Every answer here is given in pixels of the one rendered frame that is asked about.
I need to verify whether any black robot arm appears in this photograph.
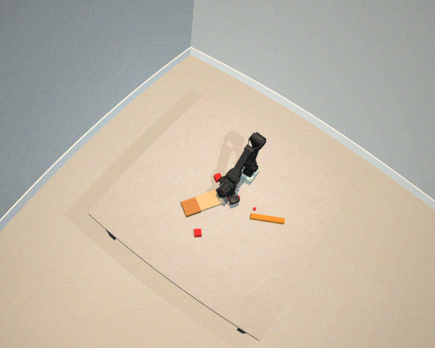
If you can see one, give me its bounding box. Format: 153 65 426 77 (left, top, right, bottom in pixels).
216 132 266 199

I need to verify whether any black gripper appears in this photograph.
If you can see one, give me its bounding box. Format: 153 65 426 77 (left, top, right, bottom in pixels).
219 176 240 205

